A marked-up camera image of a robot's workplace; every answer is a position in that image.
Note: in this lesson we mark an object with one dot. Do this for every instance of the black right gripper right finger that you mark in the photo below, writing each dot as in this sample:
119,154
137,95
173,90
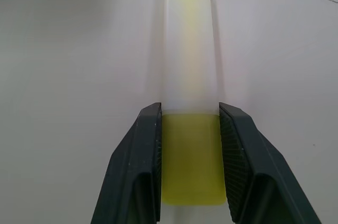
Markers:
253,160

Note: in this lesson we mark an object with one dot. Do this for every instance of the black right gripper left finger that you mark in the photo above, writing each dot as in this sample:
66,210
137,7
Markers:
134,160

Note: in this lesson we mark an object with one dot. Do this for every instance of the translucent bottle with yellow liquid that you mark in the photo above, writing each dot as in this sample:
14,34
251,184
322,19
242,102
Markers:
192,134

